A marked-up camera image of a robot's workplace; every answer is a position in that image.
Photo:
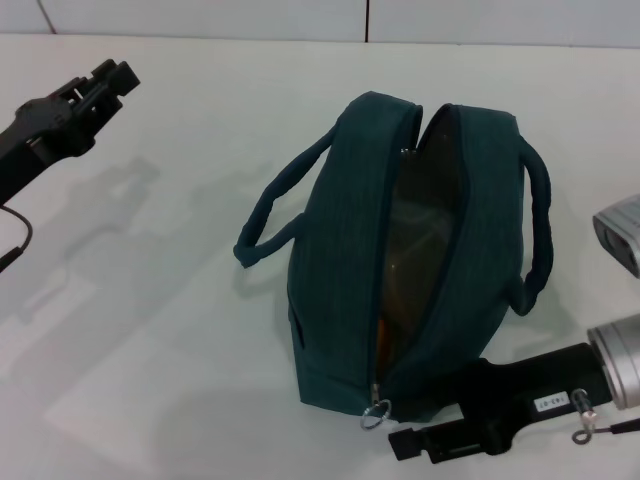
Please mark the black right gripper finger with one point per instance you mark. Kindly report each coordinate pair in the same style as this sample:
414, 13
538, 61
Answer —
440, 440

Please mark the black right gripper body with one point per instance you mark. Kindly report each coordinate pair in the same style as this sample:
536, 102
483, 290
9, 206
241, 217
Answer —
530, 395

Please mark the dark teal insulated bag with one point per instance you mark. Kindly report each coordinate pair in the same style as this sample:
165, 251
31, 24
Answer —
340, 250

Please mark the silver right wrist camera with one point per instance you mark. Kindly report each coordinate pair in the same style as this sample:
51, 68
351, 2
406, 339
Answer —
620, 240

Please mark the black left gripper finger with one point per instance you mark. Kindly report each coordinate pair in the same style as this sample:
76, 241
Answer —
97, 112
112, 75

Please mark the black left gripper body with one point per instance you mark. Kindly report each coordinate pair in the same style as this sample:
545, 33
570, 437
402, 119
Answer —
35, 140

